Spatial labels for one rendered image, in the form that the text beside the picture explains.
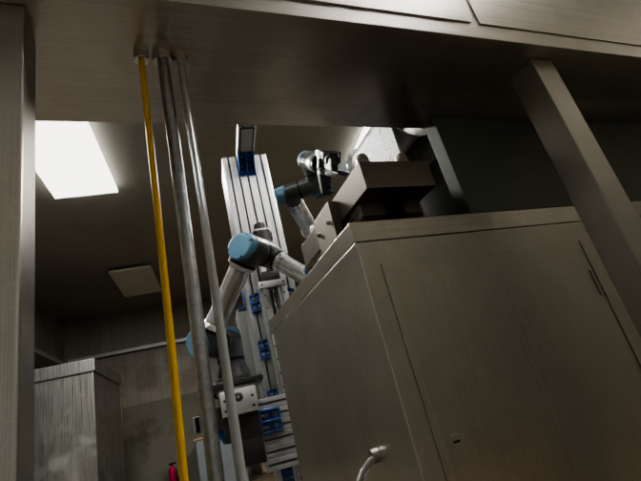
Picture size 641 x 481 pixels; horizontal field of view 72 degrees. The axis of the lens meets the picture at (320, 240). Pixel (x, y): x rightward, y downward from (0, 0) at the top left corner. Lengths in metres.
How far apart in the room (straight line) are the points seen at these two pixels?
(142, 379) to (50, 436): 3.38
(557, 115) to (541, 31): 0.18
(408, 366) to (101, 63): 0.65
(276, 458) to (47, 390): 4.50
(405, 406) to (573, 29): 0.82
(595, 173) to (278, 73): 0.58
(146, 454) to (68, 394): 3.31
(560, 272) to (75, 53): 0.93
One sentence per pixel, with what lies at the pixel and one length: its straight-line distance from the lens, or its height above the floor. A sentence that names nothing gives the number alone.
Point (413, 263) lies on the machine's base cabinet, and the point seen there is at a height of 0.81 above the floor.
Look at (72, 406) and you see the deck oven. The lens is 6.03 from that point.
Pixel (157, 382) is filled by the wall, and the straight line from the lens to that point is 9.13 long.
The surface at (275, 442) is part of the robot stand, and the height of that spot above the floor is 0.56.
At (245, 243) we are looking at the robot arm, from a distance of 1.76.
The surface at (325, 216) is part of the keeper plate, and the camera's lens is 0.97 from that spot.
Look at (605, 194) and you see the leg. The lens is 0.90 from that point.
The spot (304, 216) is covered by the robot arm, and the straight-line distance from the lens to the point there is 1.93.
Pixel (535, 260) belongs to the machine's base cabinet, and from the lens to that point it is 0.98.
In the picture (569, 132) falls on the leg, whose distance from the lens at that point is 0.94.
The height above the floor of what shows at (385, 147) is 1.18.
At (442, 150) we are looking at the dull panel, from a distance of 1.01.
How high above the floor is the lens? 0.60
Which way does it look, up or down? 21 degrees up
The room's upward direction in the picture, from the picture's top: 14 degrees counter-clockwise
